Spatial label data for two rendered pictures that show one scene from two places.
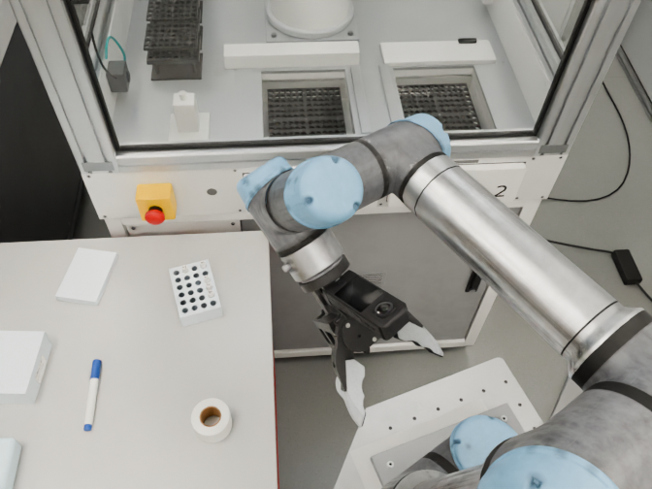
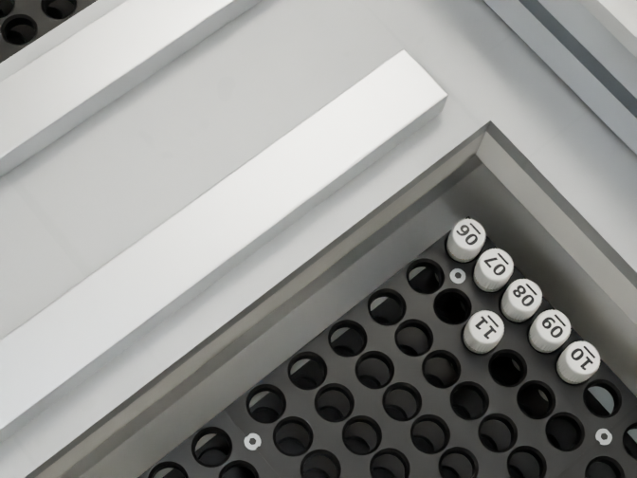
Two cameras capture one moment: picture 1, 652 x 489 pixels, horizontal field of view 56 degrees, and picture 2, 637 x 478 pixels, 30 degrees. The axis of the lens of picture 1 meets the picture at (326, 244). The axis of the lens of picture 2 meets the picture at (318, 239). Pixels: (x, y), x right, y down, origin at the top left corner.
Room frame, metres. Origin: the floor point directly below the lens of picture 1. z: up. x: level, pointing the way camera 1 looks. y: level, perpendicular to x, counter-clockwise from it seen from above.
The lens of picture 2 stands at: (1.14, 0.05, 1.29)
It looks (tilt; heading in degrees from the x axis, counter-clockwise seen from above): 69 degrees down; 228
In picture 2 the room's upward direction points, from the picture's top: 10 degrees clockwise
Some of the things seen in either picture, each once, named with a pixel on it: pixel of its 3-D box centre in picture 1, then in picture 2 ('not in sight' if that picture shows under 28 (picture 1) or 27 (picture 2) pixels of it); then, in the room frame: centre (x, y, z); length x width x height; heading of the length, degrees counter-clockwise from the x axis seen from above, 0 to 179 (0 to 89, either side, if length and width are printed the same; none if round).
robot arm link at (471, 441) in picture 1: (477, 465); not in sight; (0.30, -0.25, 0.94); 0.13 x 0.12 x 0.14; 128
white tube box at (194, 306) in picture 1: (195, 292); not in sight; (0.68, 0.27, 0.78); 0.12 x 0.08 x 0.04; 21
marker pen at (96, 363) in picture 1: (92, 394); not in sight; (0.45, 0.42, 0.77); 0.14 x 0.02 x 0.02; 8
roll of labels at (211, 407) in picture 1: (211, 420); not in sight; (0.41, 0.19, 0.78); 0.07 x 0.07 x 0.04
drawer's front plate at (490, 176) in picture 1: (455, 184); not in sight; (0.93, -0.28, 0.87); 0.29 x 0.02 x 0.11; 97
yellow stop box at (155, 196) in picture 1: (156, 203); not in sight; (0.83, 0.36, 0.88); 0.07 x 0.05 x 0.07; 97
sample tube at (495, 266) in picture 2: not in sight; (483, 285); (1.00, -0.02, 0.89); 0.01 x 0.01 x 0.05
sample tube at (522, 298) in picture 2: not in sight; (511, 314); (0.99, 0.00, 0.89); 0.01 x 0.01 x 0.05
